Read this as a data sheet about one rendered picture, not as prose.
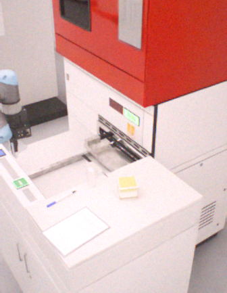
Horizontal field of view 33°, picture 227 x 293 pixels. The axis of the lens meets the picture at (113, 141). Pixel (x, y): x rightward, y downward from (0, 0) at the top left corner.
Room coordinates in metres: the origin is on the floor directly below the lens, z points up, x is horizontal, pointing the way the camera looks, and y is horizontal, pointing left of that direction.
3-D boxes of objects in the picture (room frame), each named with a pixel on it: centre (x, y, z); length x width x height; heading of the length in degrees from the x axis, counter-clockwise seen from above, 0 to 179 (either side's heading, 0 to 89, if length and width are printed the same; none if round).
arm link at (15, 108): (1.28, 0.38, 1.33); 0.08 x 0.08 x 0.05
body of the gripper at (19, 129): (1.28, 0.38, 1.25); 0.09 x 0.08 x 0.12; 124
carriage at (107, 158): (1.58, 0.02, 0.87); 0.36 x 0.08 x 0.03; 35
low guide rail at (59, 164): (1.59, 0.25, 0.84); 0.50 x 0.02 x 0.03; 125
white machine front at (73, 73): (1.81, 0.05, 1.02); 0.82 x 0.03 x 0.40; 35
